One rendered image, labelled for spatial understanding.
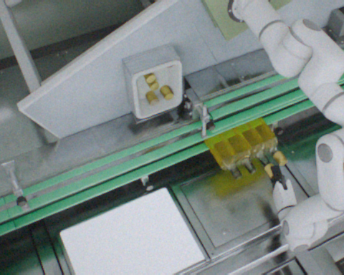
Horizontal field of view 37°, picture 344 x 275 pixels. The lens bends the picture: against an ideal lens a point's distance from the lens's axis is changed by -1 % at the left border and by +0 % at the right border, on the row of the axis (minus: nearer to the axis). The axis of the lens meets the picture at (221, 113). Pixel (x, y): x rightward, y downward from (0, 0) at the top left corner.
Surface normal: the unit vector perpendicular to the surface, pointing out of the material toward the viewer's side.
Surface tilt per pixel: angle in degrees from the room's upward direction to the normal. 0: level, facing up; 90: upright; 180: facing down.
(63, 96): 0
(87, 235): 90
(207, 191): 90
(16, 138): 90
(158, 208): 90
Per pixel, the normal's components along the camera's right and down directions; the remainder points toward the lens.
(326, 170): -0.74, 0.25
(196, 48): 0.48, 0.69
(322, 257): 0.05, -0.64
